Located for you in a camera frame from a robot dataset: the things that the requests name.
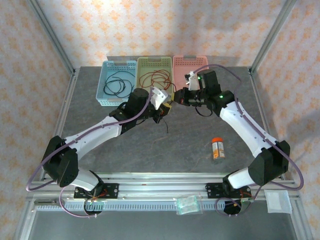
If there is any thin red cable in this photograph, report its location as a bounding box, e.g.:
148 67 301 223
146 69 173 88
138 72 157 89
149 74 173 90

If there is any green plastic basket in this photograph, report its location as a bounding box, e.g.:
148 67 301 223
134 56 175 103

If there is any pink plastic basket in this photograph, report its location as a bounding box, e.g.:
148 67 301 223
172 55 210 101

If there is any blue plastic basket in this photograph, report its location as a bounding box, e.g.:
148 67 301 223
96 59 138 108

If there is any orange capped bottle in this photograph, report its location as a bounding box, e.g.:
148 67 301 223
211 136 227 161

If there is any clear plastic bag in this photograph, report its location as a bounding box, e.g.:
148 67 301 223
173 195 203 216

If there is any white cloth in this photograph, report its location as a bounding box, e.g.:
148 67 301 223
265 190 293 214

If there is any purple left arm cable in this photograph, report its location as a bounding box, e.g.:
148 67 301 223
25 87 155 218

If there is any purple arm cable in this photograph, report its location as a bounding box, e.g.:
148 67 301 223
25 87 155 218
193 64 305 218

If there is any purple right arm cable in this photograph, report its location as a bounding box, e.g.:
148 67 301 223
193 64 305 218

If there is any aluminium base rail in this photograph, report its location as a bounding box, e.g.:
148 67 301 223
32 171 301 201

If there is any aluminium table edge rail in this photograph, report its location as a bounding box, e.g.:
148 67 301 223
248 67 315 240
13 68 81 240

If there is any aluminium frame post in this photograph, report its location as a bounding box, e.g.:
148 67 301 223
26 0 77 75
249 0 299 73

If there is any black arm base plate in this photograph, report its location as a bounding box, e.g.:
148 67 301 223
73 183 120 200
206 182 226 200

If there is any grey slotted cable duct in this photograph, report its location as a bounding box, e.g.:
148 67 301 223
33 199 247 212

